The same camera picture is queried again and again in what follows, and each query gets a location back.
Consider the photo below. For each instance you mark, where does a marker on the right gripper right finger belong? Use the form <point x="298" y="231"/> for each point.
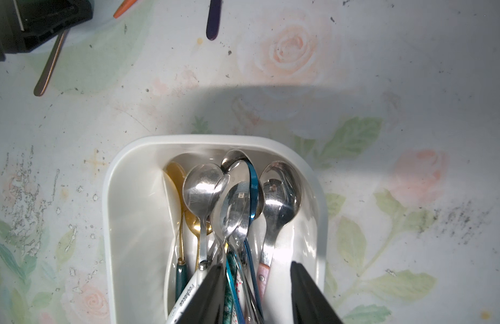
<point x="308" y="303"/>

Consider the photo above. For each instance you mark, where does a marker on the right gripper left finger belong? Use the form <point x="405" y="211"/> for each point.
<point x="207" y="304"/>

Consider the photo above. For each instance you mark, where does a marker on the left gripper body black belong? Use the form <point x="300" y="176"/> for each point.
<point x="26" y="25"/>

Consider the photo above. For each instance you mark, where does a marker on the bronze brown spoon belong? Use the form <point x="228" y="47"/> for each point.
<point x="44" y="79"/>

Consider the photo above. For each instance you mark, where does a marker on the white plastic storage box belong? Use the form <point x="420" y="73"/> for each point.
<point x="141" y="213"/>

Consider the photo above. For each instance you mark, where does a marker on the plain steel spoon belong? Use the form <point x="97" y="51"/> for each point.
<point x="235" y="206"/>

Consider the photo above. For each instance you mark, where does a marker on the orange handled spoon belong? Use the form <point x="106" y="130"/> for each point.
<point x="123" y="7"/>

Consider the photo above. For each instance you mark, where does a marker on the Pochacco white handled spoon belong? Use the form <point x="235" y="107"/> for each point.
<point x="198" y="190"/>

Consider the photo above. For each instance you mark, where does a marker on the steel spoon pink handle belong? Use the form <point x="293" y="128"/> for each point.
<point x="282" y="201"/>

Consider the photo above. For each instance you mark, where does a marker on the purple spoon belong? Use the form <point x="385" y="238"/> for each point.
<point x="213" y="23"/>

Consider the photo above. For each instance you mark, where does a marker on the steel spoon green marbled handle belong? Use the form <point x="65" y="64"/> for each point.
<point x="230" y="311"/>

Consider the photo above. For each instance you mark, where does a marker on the floral table mat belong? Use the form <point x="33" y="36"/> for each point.
<point x="394" y="104"/>

